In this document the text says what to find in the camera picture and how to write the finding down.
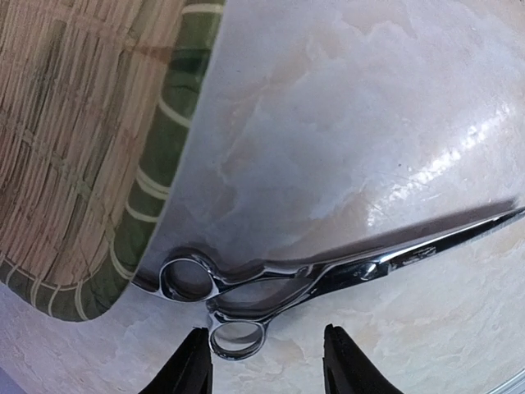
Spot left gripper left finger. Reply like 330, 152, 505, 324
139, 328, 213, 394

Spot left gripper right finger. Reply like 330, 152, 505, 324
322, 324, 402, 394

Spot silver scissors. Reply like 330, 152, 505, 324
156, 208, 524, 361

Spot woven bamboo tray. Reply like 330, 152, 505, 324
1, 0, 225, 322

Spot front aluminium rail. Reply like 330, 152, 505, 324
488, 371, 525, 394

